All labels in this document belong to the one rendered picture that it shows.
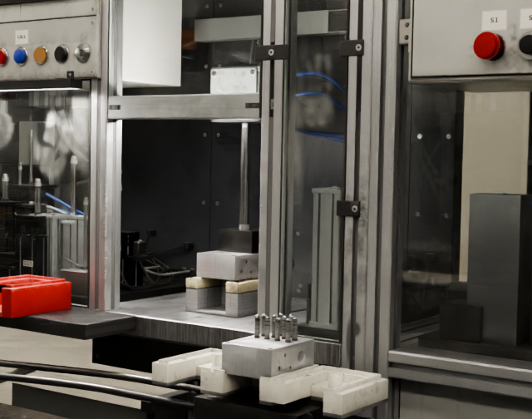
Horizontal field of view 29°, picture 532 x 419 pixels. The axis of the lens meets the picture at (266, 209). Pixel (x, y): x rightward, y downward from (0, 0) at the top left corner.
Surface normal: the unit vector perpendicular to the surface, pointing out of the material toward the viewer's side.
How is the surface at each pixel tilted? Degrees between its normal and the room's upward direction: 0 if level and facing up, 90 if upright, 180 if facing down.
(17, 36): 90
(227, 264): 90
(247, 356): 90
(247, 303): 90
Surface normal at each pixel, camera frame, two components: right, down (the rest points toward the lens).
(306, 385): 0.82, 0.04
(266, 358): -0.56, 0.04
